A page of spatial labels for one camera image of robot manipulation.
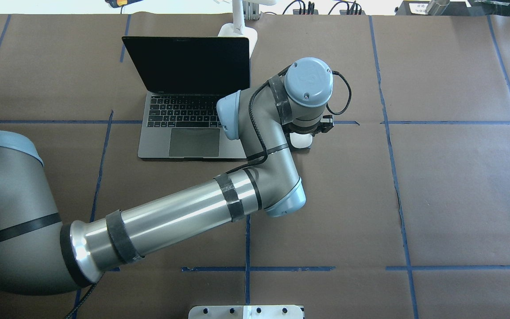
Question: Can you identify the black mouse pad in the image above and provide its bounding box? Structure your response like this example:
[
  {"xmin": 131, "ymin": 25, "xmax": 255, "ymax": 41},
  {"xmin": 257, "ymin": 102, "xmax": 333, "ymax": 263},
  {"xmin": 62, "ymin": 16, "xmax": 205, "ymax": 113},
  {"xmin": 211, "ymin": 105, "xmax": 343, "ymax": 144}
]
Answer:
[{"xmin": 291, "ymin": 93, "xmax": 315, "ymax": 154}]

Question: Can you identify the white computer mouse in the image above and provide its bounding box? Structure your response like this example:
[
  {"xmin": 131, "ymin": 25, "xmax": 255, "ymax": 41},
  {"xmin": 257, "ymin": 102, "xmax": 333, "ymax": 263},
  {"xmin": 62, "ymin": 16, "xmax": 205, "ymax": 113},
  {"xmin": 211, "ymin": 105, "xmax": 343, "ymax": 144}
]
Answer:
[{"xmin": 289, "ymin": 133, "xmax": 313, "ymax": 149}]

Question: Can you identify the grey laptop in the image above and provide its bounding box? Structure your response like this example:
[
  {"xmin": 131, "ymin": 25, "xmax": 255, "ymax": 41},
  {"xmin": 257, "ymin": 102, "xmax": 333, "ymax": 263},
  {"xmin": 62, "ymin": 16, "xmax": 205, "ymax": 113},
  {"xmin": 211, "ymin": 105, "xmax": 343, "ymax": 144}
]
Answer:
[{"xmin": 122, "ymin": 36, "xmax": 251, "ymax": 161}]

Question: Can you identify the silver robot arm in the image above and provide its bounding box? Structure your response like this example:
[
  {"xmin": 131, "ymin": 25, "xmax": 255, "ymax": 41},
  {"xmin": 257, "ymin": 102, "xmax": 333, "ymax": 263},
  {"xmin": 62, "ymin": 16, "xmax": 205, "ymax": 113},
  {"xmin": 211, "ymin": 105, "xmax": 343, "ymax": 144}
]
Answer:
[{"xmin": 0, "ymin": 57, "xmax": 336, "ymax": 296}]

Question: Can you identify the white desk lamp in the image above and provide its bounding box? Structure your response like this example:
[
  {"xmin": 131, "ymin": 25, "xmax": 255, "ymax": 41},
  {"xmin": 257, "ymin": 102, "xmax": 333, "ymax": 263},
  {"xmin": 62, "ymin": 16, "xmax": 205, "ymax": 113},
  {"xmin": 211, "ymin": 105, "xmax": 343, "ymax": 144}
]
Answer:
[{"xmin": 218, "ymin": 0, "xmax": 278, "ymax": 56}]

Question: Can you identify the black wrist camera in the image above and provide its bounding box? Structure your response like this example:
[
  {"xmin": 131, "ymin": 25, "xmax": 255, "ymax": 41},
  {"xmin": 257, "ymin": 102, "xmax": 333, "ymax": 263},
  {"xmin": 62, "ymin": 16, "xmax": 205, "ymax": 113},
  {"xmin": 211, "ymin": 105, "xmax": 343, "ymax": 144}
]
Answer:
[{"xmin": 312, "ymin": 115, "xmax": 334, "ymax": 136}]

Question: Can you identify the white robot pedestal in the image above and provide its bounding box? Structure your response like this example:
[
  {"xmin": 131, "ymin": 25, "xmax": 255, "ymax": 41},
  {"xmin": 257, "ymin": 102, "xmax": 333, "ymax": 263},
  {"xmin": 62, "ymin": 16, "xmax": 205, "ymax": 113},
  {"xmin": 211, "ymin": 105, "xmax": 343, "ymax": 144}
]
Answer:
[{"xmin": 188, "ymin": 304, "xmax": 305, "ymax": 319}]

